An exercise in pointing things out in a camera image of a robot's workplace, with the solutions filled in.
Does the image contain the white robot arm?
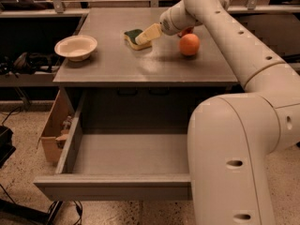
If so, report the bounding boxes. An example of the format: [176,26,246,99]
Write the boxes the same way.
[159,0,300,225]

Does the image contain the grey cabinet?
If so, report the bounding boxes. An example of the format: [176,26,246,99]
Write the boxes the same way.
[54,7,237,132]

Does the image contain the red soda can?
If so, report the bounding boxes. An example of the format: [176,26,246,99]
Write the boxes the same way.
[177,27,194,38]

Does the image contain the black headset on shelf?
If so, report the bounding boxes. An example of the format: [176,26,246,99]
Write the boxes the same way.
[0,52,59,76]

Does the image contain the cardboard box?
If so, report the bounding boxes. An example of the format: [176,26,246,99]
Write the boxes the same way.
[40,91,74,163]

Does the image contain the black case on floor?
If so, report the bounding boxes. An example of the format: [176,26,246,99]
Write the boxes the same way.
[0,126,16,168]

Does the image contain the white bowl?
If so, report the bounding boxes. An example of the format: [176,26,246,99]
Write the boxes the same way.
[54,35,98,62]

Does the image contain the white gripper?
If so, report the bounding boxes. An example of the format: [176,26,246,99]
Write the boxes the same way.
[135,1,201,45]

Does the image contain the green and yellow sponge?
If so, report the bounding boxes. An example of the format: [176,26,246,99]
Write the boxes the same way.
[124,29,152,51]

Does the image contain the orange fruit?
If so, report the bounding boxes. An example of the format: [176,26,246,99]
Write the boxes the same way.
[179,34,200,56]

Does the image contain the black floor cables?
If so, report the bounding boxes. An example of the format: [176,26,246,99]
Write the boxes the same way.
[46,200,84,225]

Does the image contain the grey open top drawer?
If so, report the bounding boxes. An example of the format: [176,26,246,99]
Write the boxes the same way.
[35,89,195,201]

